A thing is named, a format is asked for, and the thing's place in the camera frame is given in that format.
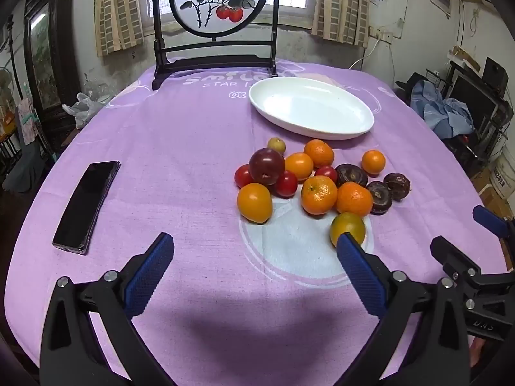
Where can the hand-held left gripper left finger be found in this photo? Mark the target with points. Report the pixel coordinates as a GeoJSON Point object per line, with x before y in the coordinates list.
{"type": "Point", "coordinates": [147, 277]}

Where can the black monitor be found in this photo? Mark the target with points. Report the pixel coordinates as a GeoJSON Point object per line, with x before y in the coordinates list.
{"type": "Point", "coordinates": [478, 100]}

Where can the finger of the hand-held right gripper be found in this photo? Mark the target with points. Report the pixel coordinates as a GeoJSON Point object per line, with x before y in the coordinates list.
{"type": "Point", "coordinates": [450, 253]}
{"type": "Point", "coordinates": [489, 219]}

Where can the white wall socket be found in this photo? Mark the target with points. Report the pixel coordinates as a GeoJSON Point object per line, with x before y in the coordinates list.
{"type": "Point", "coordinates": [382, 35]}

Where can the blue cloth pile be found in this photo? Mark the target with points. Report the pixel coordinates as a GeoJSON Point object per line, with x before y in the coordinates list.
{"type": "Point", "coordinates": [446, 114]}

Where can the white labelled container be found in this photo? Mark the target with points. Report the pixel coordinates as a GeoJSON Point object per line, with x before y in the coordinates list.
{"type": "Point", "coordinates": [505, 175]}

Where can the dark purple passionfruit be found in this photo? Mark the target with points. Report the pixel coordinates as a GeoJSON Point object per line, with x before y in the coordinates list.
{"type": "Point", "coordinates": [351, 175]}

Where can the white plastic bag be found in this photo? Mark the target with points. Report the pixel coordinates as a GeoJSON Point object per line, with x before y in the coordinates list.
{"type": "Point", "coordinates": [84, 110]}

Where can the beige checked curtain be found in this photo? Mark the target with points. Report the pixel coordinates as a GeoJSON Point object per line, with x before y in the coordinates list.
{"type": "Point", "coordinates": [342, 4]}
{"type": "Point", "coordinates": [118, 12]}

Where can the dark wooden cabinet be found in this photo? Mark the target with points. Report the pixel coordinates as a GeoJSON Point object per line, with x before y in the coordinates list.
{"type": "Point", "coordinates": [60, 48]}

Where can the red cherry tomato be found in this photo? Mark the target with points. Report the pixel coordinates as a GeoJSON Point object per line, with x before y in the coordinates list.
{"type": "Point", "coordinates": [242, 177]}
{"type": "Point", "coordinates": [286, 185]}
{"type": "Point", "coordinates": [327, 173]}

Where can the greenish yellow citrus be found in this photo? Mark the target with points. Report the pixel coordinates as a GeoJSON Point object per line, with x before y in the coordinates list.
{"type": "Point", "coordinates": [349, 223]}

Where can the small orange mandarin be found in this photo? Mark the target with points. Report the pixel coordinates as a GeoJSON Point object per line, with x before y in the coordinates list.
{"type": "Point", "coordinates": [373, 162]}

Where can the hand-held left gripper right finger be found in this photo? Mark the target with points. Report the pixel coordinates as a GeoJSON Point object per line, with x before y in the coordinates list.
{"type": "Point", "coordinates": [360, 273]}

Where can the black speaker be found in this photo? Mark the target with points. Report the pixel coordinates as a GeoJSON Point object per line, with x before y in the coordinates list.
{"type": "Point", "coordinates": [495, 73]}

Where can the white oval plate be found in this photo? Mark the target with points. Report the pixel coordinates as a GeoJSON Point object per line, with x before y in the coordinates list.
{"type": "Point", "coordinates": [309, 106]}

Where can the large orange mandarin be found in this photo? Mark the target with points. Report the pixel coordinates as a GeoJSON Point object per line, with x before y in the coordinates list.
{"type": "Point", "coordinates": [319, 195]}

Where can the black smartphone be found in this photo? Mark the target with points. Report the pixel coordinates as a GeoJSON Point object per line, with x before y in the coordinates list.
{"type": "Point", "coordinates": [86, 207]}

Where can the dark red plum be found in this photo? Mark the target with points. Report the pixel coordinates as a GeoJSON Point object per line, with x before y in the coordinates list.
{"type": "Point", "coordinates": [266, 166]}

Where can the black bag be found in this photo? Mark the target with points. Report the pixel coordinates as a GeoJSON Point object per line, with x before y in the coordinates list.
{"type": "Point", "coordinates": [408, 86]}

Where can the smooth orange citrus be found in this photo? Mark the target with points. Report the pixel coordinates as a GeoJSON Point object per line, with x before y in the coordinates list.
{"type": "Point", "coordinates": [299, 167]}
{"type": "Point", "coordinates": [254, 203]}

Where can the small pale yellow plum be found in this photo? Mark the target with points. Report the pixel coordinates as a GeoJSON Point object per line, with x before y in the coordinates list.
{"type": "Point", "coordinates": [276, 145]}

